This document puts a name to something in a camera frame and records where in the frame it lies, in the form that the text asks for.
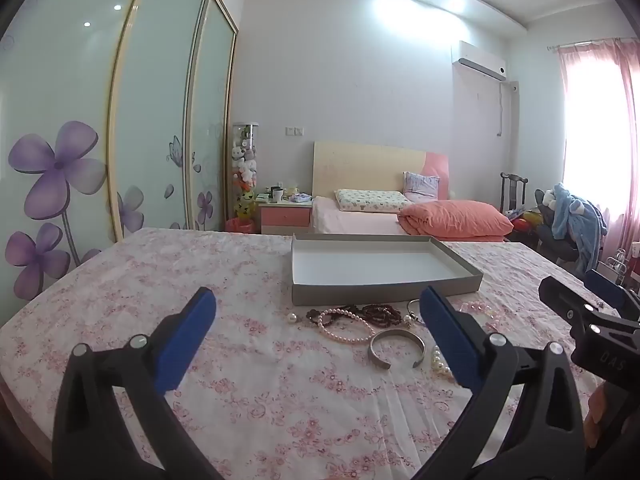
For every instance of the purple floral pillow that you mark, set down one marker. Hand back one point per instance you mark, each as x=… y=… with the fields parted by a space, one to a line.
x=420 y=185

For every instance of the white wall socket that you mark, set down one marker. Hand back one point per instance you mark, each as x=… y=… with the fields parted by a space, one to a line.
x=294 y=131

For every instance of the silver cuff bangle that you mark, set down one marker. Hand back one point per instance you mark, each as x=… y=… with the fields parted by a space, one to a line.
x=376 y=347

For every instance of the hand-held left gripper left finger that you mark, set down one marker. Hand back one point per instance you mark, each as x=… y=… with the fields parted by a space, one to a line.
x=186 y=340

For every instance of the white plush toy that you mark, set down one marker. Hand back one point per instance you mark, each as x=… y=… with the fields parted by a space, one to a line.
x=549 y=199

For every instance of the white metal rack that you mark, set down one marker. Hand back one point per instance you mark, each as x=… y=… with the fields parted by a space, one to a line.
x=619 y=264

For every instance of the pink curtain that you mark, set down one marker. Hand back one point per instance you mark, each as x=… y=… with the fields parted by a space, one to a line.
x=627 y=110

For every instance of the beige and pink headboard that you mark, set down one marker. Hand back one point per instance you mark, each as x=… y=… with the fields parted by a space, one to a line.
x=360 y=165

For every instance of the colourful toy balls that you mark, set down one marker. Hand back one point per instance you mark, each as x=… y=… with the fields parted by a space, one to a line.
x=525 y=221

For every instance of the bin with red bag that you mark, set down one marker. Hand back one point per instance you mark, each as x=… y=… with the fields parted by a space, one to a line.
x=239 y=225

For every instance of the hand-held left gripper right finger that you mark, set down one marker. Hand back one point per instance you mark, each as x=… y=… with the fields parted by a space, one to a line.
x=450 y=340

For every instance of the light blue cloth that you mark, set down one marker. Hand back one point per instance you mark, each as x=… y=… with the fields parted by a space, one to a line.
x=301 y=197

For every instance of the thin silver bangle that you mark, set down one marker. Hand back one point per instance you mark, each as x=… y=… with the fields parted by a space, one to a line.
x=409 y=310

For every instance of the plush toy display tube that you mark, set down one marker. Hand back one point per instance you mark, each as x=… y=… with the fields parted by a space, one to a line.
x=245 y=160

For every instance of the yellow plush toy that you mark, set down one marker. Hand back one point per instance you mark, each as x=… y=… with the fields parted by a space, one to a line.
x=245 y=207

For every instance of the folded orange quilt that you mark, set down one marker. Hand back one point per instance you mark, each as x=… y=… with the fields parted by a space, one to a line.
x=450 y=217

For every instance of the white air conditioner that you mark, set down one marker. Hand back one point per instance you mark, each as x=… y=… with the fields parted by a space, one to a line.
x=477 y=57

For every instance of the air conditioner pipe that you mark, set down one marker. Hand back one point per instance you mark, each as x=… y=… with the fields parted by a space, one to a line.
x=500 y=110

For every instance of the floral sliding-door wardrobe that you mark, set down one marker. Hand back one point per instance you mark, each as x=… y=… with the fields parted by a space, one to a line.
x=75 y=85

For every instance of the grey cardboard box lid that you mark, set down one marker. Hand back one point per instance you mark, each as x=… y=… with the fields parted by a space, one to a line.
x=370 y=265

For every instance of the pink floral bedspread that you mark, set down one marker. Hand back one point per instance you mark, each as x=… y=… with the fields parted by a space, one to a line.
x=250 y=370

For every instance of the person's right hand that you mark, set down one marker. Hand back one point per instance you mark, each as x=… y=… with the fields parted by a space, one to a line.
x=596 y=417

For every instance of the grey office chair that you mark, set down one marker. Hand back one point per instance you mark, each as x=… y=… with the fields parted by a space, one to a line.
x=550 y=240

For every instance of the blue plush garment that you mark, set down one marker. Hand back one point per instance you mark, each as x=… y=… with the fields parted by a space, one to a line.
x=580 y=215

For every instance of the dark wooden chair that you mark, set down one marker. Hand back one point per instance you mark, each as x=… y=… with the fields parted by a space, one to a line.
x=514 y=190

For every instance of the pink and beige nightstand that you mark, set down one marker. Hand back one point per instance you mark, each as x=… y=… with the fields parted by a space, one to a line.
x=285 y=216

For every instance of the white floral pillow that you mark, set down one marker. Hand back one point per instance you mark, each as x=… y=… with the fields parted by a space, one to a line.
x=367 y=200

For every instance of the pink single bed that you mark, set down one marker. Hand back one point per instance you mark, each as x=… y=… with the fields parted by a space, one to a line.
x=345 y=217

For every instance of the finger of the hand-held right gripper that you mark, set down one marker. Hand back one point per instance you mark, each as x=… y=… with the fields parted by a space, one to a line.
x=607 y=290
x=560 y=295

